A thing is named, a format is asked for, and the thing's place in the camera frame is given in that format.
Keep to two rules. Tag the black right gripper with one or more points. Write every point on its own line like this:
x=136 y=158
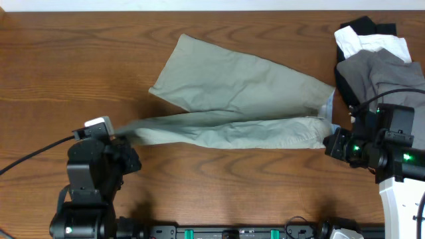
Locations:
x=336 y=149

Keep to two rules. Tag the khaki grey shorts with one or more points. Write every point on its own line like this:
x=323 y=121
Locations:
x=232 y=100

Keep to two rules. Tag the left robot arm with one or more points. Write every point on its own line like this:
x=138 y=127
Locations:
x=85 y=207

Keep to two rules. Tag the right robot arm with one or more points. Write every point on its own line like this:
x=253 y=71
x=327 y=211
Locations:
x=382 y=142

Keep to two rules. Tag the dark grey garment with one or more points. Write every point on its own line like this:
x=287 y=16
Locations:
x=369 y=74

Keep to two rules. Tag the white shirt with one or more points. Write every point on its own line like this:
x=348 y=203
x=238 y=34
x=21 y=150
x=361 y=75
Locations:
x=351 y=43

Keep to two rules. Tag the black garment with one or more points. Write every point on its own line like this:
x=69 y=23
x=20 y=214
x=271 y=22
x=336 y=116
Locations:
x=362 y=26

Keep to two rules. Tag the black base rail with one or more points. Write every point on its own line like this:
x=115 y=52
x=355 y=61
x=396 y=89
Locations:
x=296 y=227

